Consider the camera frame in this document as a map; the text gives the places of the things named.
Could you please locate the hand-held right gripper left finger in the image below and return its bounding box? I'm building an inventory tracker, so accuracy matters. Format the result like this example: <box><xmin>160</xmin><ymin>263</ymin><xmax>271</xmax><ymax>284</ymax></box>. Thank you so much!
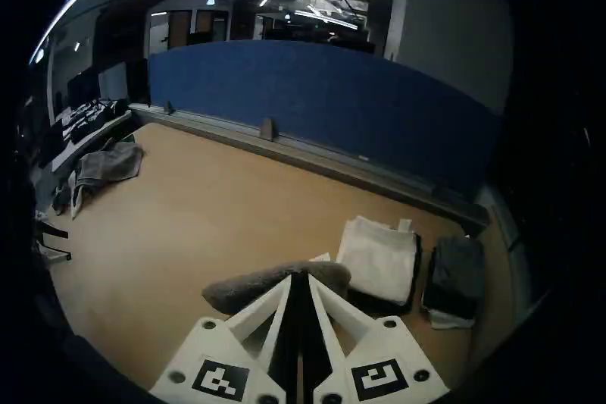
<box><xmin>148</xmin><ymin>270</ymin><xmax>303</xmax><ymax>404</ymax></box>

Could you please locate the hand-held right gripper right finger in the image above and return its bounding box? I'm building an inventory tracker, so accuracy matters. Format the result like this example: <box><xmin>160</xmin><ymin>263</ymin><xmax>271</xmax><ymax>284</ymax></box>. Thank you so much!
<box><xmin>301</xmin><ymin>270</ymin><xmax>451</xmax><ymax>404</ymax></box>

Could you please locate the black towel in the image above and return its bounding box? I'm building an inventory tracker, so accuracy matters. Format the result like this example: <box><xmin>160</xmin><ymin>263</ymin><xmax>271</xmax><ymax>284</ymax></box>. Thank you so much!
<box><xmin>201</xmin><ymin>252</ymin><xmax>353</xmax><ymax>316</ymax></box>

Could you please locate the stack of white black towels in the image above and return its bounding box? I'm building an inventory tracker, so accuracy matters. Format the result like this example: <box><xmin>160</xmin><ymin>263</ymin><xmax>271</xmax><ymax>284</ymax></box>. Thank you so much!
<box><xmin>336</xmin><ymin>215</ymin><xmax>423</xmax><ymax>316</ymax></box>

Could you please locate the heap of black towels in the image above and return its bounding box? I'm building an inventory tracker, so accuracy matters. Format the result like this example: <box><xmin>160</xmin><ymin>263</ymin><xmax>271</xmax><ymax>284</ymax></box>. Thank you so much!
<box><xmin>51</xmin><ymin>137</ymin><xmax>145</xmax><ymax>221</ymax></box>

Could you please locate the white desk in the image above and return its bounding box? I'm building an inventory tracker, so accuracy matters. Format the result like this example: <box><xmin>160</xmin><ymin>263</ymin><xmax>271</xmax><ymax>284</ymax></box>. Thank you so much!
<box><xmin>48</xmin><ymin>99</ymin><xmax>134</xmax><ymax>174</ymax></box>

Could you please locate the blue desk screen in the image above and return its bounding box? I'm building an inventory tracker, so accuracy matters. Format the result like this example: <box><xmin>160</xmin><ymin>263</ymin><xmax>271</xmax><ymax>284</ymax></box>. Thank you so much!
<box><xmin>128</xmin><ymin>39</ymin><xmax>504</xmax><ymax>237</ymax></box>

